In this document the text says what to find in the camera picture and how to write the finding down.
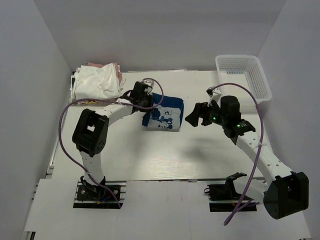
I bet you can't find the blue printed t shirt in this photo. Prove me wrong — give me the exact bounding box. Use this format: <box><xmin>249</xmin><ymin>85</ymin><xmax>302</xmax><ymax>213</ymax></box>
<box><xmin>142</xmin><ymin>96</ymin><xmax>184</xmax><ymax>132</ymax></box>

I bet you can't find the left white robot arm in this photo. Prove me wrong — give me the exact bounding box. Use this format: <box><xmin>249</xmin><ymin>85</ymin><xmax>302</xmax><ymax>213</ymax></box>
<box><xmin>72</xmin><ymin>81</ymin><xmax>154</xmax><ymax>192</ymax></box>

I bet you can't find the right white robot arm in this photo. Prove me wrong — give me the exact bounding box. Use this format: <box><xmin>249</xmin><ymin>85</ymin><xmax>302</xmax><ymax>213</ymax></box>
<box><xmin>185</xmin><ymin>96</ymin><xmax>309</xmax><ymax>220</ymax></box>

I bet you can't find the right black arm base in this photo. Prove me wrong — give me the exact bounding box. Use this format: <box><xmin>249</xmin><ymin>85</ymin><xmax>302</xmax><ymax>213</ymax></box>
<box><xmin>203</xmin><ymin>172</ymin><xmax>247</xmax><ymax>213</ymax></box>

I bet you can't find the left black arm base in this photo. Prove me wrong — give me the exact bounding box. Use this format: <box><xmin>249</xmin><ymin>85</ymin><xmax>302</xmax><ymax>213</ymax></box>
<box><xmin>73</xmin><ymin>176</ymin><xmax>127</xmax><ymax>209</ymax></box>

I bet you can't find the pink folded t shirt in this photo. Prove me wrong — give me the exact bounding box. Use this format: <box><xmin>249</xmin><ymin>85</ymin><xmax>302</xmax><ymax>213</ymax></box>
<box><xmin>86</xmin><ymin>62</ymin><xmax>126</xmax><ymax>90</ymax></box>

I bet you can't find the white plastic basket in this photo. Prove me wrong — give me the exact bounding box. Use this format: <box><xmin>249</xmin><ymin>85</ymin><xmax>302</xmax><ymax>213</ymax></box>
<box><xmin>215</xmin><ymin>54</ymin><xmax>272</xmax><ymax>114</ymax></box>

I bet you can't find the floral folded t shirt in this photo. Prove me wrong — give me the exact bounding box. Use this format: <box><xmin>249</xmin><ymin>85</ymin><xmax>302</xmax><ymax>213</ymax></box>
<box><xmin>69</xmin><ymin>98</ymin><xmax>118</xmax><ymax>107</ymax></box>

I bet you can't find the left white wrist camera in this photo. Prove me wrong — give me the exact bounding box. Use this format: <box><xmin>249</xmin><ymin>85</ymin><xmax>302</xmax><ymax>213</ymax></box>
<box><xmin>142</xmin><ymin>79</ymin><xmax>155</xmax><ymax>96</ymax></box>

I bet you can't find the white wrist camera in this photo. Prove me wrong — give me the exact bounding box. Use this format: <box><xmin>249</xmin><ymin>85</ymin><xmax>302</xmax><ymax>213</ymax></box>
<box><xmin>142</xmin><ymin>79</ymin><xmax>155</xmax><ymax>96</ymax></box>
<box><xmin>206</xmin><ymin>86</ymin><xmax>222</xmax><ymax>107</ymax></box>

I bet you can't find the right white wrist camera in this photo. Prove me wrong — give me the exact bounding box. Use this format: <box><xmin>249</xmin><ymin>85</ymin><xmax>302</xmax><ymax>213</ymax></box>
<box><xmin>206</xmin><ymin>86</ymin><xmax>222</xmax><ymax>107</ymax></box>

